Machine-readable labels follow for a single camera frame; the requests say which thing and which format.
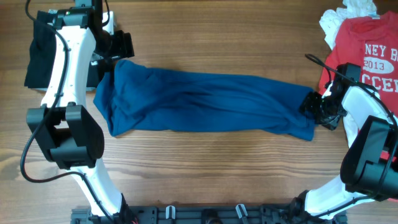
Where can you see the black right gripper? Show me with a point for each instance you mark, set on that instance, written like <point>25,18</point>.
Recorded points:
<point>315,107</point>

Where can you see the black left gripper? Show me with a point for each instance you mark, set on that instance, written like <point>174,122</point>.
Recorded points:
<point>106,64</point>

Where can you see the blue polo shirt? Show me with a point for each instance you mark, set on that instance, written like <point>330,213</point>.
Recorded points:
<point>156,99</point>

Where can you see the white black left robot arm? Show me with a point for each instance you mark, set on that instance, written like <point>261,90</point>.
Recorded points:
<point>62,127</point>

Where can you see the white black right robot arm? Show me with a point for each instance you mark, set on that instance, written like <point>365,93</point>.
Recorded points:
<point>369,170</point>

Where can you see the folded black garment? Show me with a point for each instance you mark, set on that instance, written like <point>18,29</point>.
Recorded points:
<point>42,56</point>

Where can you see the red printed t-shirt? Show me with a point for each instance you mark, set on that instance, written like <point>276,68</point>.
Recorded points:
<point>372,44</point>

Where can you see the white crumpled cloth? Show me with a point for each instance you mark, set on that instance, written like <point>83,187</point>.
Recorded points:
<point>342,15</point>

